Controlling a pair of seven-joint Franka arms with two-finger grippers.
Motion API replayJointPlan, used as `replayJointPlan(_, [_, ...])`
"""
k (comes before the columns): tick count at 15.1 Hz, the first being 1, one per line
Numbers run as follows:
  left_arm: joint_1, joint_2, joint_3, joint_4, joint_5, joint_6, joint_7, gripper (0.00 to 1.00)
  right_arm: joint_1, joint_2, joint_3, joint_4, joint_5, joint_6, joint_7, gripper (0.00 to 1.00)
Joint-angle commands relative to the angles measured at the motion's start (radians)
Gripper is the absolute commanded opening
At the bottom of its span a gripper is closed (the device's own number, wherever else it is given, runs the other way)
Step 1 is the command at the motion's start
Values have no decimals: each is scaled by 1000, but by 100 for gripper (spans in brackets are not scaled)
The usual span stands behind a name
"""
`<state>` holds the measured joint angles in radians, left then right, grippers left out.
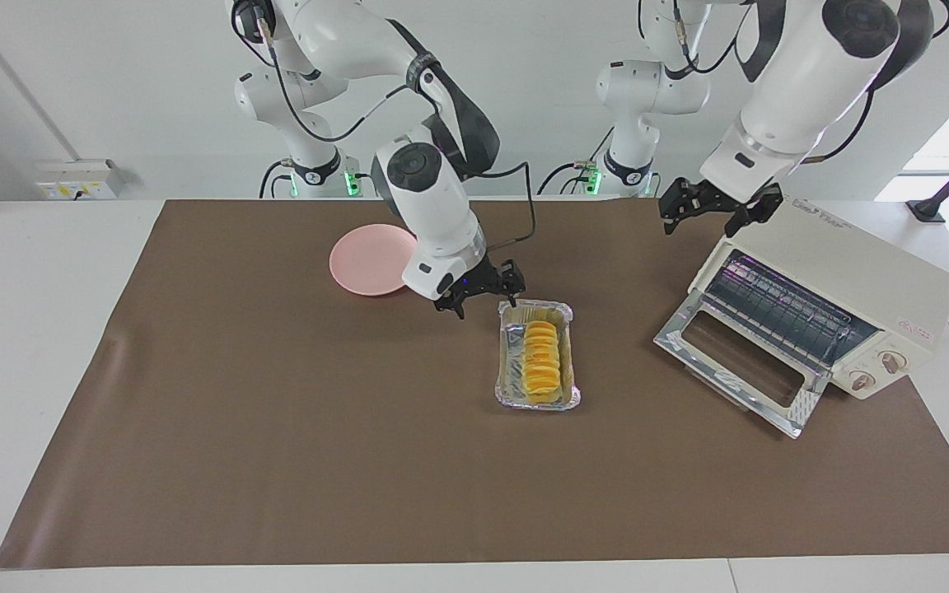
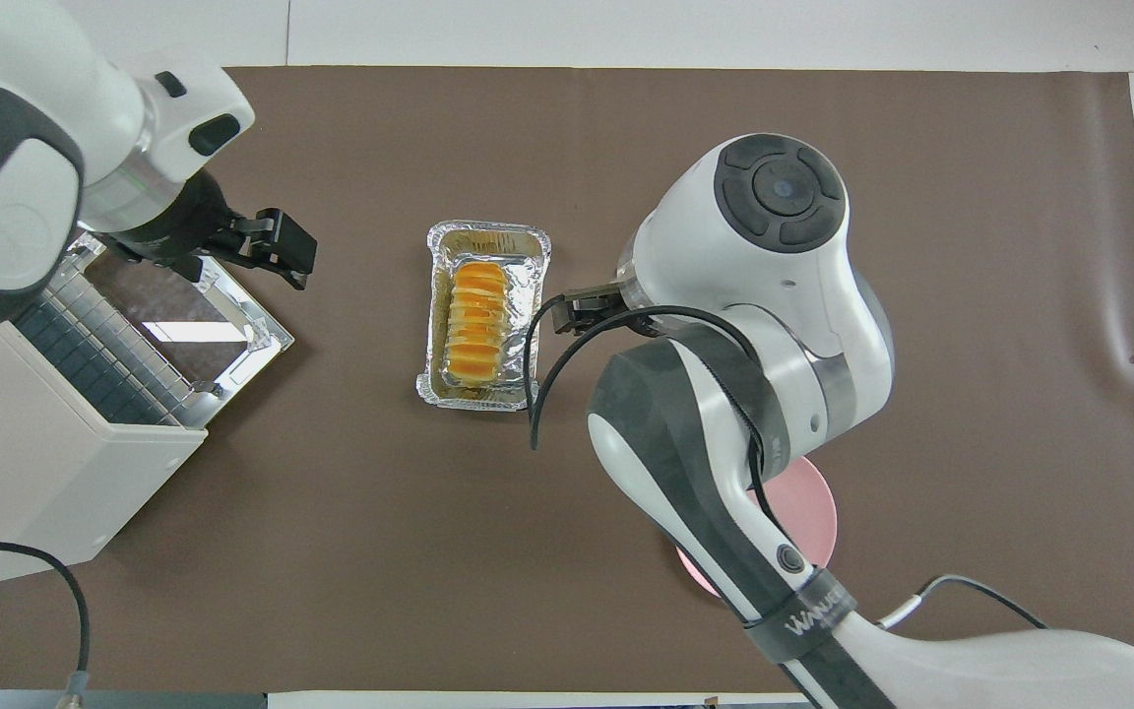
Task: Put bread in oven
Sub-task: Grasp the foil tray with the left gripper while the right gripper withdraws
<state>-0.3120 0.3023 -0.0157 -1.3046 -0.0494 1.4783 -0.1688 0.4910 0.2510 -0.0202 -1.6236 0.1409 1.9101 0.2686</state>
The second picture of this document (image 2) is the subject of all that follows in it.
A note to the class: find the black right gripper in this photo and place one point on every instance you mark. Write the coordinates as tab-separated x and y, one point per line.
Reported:
646	321

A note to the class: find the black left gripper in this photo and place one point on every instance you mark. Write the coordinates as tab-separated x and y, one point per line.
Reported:
183	231

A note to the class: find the golden ridged bread loaf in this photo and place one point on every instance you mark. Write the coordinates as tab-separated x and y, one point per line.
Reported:
476	320

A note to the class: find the aluminium foil baking tray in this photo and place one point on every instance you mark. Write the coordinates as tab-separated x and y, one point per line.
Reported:
488	234

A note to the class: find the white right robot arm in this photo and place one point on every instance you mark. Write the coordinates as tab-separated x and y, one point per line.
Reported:
754	295

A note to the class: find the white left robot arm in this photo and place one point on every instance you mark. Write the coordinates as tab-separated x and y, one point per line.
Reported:
35	118

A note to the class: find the glass oven door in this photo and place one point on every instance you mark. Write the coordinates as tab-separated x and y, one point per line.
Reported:
193	330

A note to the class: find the cream toaster oven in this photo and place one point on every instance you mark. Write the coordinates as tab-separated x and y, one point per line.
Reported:
35	492

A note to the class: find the pink round plate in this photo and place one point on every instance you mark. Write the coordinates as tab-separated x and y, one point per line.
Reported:
808	502

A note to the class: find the brown table mat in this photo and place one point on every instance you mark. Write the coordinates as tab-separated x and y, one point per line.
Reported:
380	551

